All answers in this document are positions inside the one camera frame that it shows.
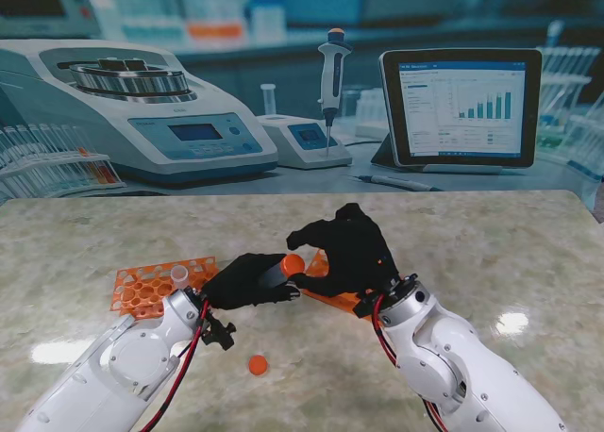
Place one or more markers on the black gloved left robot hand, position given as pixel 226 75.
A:
pixel 236 286

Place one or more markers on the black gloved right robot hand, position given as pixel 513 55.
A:
pixel 358 253

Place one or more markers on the clear plastic test tube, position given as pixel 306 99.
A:
pixel 179 276
pixel 273 276

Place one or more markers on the orange tube cap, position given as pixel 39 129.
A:
pixel 293 263
pixel 258 365

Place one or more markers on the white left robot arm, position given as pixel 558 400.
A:
pixel 104 375

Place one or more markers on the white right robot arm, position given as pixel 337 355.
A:
pixel 453 366

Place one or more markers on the orange test tube rack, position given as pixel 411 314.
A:
pixel 141 295
pixel 317 264

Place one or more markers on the printed laboratory backdrop banner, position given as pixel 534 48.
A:
pixel 302 73

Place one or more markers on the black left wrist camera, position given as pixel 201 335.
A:
pixel 221 333

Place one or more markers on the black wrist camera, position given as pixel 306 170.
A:
pixel 368 307
pixel 221 333

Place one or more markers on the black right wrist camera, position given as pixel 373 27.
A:
pixel 368 307

